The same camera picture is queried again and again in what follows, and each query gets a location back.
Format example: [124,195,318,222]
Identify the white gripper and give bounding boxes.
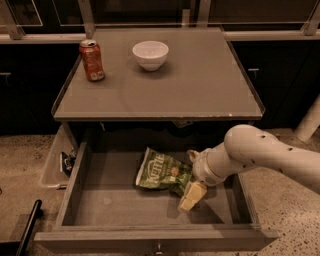
[178,148,226,211]

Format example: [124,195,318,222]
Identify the white ceramic bowl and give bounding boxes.
[132,41,169,71]

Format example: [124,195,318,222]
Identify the dark items in bin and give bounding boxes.
[59,150,77,176]

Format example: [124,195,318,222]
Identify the orange soda can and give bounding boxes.
[79,39,105,81]

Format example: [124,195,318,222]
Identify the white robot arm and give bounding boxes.
[178,124,320,211]

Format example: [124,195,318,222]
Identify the metal railing frame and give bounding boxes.
[0,0,320,44]

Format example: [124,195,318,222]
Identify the open grey top drawer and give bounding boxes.
[35,128,278,254]

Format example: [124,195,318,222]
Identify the green jalapeno chip bag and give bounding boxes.
[135,148,192,197]

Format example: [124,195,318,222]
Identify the clear plastic storage bin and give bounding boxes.
[39,126,73,189]

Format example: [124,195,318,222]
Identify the grey cabinet with counter top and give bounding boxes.
[50,27,266,154]

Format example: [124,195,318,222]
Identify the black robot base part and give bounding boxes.
[0,199,43,256]

